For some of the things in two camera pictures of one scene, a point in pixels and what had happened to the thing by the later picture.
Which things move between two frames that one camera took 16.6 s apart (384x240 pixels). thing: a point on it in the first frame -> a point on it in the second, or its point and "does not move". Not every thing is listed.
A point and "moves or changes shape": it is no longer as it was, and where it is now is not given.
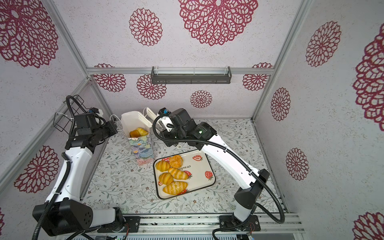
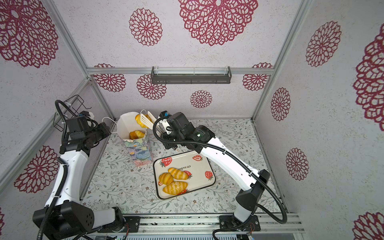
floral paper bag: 138,132 moves or changes shape
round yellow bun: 166,178 does not move
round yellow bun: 163,166 -> 138,119
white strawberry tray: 196,165 does not move
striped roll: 178,174 does not move
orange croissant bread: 176,161 -> 136,134
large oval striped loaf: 175,188 does not move
